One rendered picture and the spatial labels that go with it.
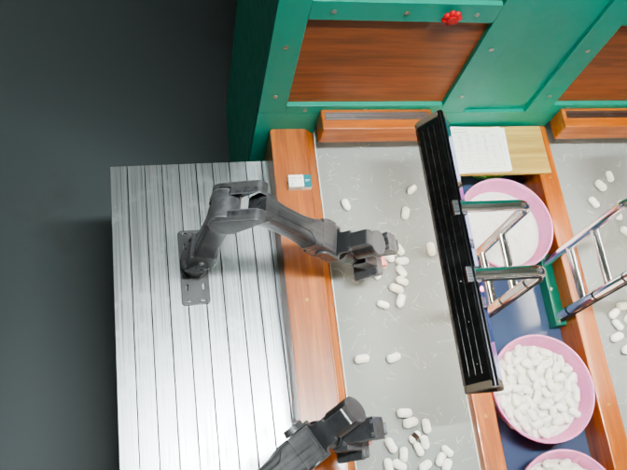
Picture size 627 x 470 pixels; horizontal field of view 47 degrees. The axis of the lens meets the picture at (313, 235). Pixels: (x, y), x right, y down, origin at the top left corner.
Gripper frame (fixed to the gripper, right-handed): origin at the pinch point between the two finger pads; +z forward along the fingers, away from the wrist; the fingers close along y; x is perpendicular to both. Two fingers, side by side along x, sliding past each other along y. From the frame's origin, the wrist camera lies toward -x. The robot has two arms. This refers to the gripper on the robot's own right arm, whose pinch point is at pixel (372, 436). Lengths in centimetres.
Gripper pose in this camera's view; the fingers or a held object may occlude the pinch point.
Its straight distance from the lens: 162.8
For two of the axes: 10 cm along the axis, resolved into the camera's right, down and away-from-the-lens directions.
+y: -1.1, -9.2, 3.7
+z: 6.4, 2.2, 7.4
